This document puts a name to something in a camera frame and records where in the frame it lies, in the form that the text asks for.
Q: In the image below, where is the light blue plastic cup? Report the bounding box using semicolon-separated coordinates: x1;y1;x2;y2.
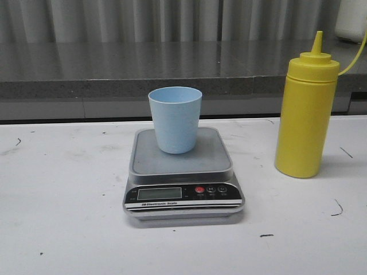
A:
148;87;202;154

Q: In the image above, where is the yellow squeeze bottle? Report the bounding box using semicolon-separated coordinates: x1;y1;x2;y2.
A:
274;30;367;179

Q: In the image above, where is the silver electronic kitchen scale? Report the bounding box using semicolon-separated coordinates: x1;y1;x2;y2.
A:
123;127;245;220

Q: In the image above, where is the white container in background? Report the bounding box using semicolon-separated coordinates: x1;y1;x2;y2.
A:
335;0;366;43

